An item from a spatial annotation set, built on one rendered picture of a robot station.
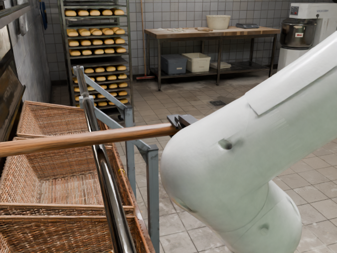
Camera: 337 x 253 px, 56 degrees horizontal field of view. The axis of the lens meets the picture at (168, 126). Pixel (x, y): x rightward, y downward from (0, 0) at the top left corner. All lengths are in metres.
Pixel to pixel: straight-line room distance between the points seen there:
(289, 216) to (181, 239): 1.80
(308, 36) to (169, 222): 4.43
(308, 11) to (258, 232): 5.70
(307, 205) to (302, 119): 2.38
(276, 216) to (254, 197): 0.05
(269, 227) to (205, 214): 0.08
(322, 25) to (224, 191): 5.95
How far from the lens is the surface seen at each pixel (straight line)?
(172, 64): 5.33
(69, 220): 1.17
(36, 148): 0.70
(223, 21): 5.72
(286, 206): 0.43
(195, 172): 0.33
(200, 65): 5.52
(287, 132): 0.32
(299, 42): 5.94
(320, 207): 2.71
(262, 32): 5.78
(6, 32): 2.17
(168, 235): 2.23
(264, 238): 0.41
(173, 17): 5.96
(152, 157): 1.19
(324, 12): 6.23
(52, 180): 1.78
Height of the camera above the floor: 1.49
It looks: 23 degrees down
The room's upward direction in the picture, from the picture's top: straight up
